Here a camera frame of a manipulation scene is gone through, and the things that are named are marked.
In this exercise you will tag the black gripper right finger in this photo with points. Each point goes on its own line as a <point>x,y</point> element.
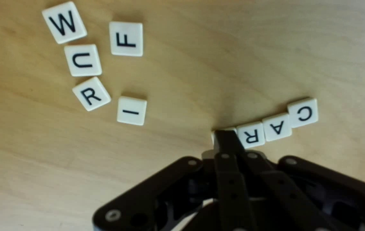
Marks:
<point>319,193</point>

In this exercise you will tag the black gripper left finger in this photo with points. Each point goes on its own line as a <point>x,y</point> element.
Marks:
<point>229,184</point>

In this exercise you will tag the white letter R tile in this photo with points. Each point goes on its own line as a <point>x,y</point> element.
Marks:
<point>252,135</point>
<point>92,94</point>

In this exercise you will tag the white letter A tile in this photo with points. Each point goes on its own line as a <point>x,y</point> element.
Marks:
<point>277,128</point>

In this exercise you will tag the white letter C tile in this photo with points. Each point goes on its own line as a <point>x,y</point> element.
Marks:
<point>304,114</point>

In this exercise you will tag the white letter I tile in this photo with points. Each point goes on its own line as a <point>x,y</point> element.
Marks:
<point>132,111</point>

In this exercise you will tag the white letter F tile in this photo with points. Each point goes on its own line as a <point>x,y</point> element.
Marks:
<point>126,39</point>

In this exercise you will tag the white letter U tile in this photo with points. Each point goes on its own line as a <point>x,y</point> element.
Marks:
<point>83,61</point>

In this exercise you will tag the white letter W tile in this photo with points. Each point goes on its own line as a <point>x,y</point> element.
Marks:
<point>65,23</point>

